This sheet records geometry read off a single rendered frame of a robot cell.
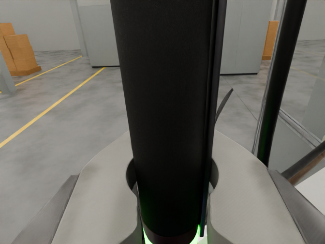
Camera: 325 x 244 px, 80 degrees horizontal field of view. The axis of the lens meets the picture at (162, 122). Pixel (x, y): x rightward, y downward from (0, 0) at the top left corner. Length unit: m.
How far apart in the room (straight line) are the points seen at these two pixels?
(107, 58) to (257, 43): 4.83
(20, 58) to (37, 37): 6.49
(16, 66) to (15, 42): 0.80
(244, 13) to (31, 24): 11.99
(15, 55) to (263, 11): 7.51
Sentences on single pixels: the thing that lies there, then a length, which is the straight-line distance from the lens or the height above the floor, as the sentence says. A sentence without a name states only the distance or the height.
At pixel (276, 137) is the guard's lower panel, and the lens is 1.50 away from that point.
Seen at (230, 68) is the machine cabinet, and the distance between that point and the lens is 5.91.
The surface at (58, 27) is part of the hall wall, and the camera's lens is 13.92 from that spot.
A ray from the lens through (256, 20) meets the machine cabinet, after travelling 5.89.
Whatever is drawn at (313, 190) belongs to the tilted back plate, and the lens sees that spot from 0.56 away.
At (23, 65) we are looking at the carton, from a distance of 8.29.
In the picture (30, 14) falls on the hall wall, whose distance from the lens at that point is 14.66.
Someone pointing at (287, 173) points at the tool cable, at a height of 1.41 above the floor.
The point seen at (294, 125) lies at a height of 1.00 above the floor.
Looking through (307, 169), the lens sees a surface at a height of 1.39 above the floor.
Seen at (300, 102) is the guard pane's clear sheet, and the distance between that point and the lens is 1.31.
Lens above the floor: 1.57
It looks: 29 degrees down
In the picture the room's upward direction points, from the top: 3 degrees counter-clockwise
